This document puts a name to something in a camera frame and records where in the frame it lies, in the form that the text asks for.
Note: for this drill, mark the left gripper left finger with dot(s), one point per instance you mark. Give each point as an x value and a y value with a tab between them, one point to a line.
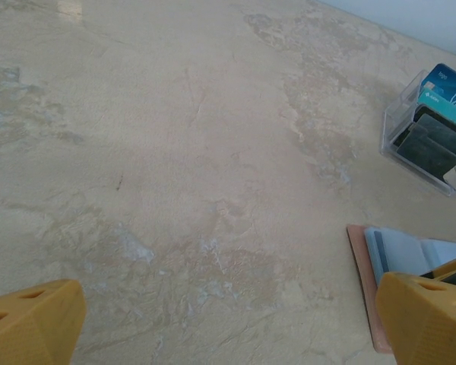
34	323

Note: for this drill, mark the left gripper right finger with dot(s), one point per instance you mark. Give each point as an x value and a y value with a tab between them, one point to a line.
429	327

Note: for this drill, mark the pink leather card holder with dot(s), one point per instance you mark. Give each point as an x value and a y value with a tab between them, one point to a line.
363	266

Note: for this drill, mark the clear acrylic card box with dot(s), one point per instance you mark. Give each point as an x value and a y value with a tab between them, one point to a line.
393	125

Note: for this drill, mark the dark green card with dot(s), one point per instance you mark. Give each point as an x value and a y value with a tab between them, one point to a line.
444	131
422	152

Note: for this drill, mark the teal card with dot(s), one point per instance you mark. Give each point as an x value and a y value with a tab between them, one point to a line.
441	104

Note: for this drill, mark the blue VIP card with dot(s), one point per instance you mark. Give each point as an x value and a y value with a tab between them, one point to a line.
448	81

